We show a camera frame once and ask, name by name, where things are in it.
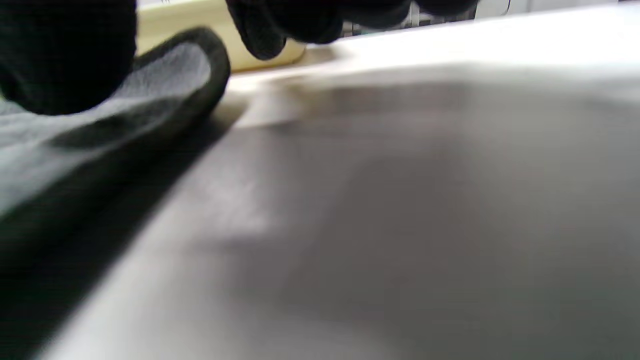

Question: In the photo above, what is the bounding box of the person's right hand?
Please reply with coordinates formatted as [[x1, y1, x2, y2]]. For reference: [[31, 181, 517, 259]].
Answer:
[[0, 0, 481, 116]]

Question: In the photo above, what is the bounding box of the grey and blue hand towel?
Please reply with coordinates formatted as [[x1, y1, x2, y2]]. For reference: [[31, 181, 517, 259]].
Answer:
[[0, 27, 232, 281]]

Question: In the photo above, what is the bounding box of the beige plastic tray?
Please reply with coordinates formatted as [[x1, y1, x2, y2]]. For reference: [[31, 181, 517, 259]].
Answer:
[[135, 0, 307, 73]]

